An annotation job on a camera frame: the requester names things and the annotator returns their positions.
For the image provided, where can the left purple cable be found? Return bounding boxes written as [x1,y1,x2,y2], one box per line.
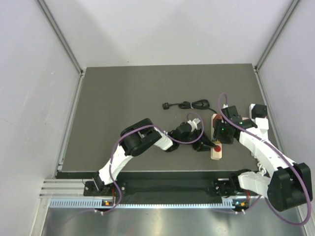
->
[108,112,204,214]

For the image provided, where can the white red power strip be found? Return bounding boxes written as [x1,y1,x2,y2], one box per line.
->
[211,114,222,160]

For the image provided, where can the black adapter on white strip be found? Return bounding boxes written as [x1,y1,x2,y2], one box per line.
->
[252,104,268,119]

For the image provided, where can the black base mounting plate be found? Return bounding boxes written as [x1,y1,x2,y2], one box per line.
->
[83,179,243,197]

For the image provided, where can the grey slotted cable duct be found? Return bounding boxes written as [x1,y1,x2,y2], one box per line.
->
[49,198,251,209]

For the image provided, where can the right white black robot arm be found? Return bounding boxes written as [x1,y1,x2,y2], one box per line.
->
[211,104,313,211]

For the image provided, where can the black power cord with plug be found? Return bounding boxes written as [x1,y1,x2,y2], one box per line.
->
[161,99,217,115]

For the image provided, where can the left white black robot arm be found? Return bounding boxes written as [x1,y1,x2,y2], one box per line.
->
[93,118,217,195]

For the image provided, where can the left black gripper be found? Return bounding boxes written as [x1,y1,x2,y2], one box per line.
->
[178,127,215,151]

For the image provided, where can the red koi fish adapter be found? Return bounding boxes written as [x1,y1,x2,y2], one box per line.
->
[213,115,222,123]

